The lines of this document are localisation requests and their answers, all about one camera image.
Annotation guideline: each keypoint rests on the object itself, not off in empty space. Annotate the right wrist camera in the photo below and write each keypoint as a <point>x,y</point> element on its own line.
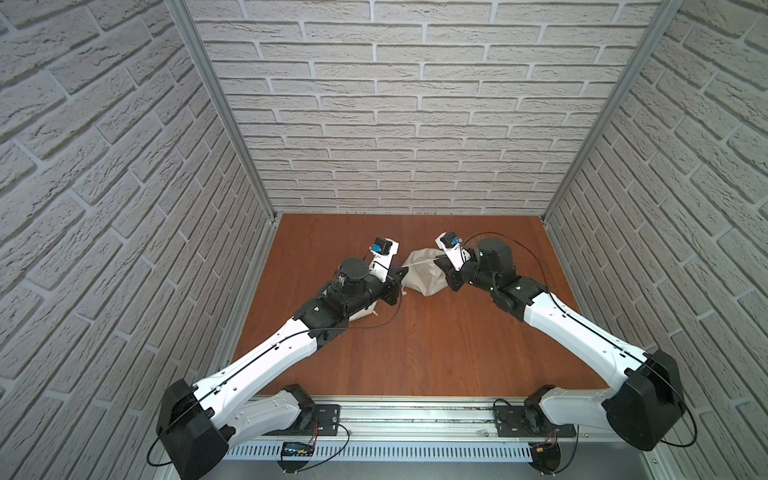
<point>451,245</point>

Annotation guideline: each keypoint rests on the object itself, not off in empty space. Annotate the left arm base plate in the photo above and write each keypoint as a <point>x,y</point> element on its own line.
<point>322,420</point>

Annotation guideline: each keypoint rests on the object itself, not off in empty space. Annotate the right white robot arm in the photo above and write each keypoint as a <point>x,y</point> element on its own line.
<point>643,398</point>

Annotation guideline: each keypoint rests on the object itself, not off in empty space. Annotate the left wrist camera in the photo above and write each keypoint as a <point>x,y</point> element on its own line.
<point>383,250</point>

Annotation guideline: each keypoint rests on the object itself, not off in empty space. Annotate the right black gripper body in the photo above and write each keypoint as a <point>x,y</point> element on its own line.
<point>453,279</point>

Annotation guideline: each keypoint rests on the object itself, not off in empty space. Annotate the left corner aluminium post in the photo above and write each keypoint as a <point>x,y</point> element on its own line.
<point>186,26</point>

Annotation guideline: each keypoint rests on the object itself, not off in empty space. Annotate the cream cloth soil bag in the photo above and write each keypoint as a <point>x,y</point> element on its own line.
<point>363,312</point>
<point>423,275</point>

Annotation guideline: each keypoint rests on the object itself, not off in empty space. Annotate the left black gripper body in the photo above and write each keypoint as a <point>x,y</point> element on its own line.
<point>391,289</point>

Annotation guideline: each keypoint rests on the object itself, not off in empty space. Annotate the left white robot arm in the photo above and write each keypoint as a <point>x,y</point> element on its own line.
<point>199,423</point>

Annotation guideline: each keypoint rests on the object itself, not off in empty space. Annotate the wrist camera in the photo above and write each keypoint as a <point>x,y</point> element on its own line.
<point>383,250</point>
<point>451,245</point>

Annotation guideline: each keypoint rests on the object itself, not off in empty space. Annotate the aluminium rail frame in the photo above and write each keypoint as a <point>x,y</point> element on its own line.
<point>430,430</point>

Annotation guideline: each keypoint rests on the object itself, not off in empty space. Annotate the corner aluminium post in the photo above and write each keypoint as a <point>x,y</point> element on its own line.
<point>186,26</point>
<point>658,26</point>

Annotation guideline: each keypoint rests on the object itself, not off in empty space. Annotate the right corner aluminium post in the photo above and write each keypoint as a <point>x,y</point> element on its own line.
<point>658,26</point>

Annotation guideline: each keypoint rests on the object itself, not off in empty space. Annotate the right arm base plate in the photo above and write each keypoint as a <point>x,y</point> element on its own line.
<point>516,420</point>

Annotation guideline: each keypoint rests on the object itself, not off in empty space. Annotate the left electronics board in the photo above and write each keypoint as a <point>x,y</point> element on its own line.
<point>294,456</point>

